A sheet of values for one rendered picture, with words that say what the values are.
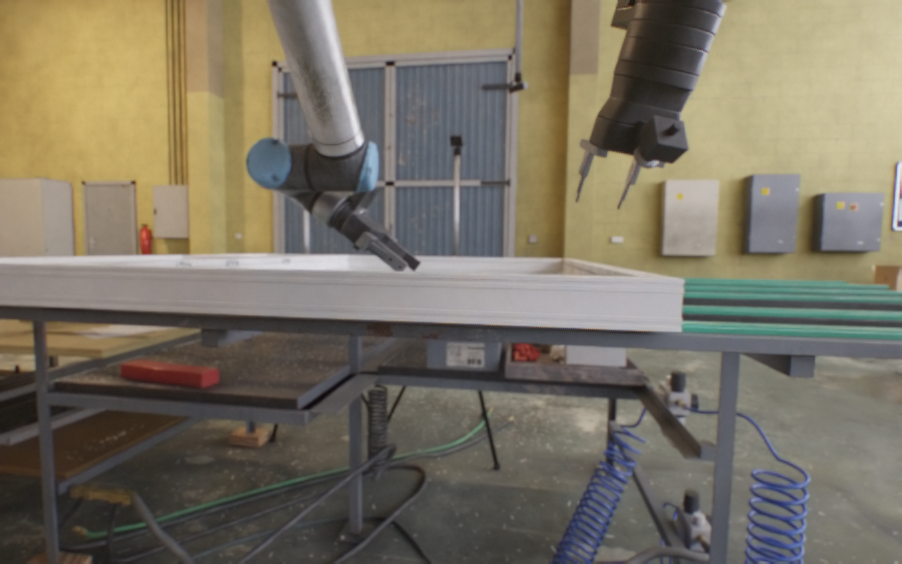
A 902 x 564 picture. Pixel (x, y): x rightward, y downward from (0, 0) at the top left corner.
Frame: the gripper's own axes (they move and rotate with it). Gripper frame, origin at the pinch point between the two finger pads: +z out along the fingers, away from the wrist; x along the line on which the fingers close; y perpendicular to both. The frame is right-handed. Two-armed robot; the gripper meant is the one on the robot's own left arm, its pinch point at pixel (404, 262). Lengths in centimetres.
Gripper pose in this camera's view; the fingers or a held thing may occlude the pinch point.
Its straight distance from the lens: 98.3
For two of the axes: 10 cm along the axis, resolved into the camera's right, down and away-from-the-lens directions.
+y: -6.1, 7.8, 1.4
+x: -1.3, 0.7, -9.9
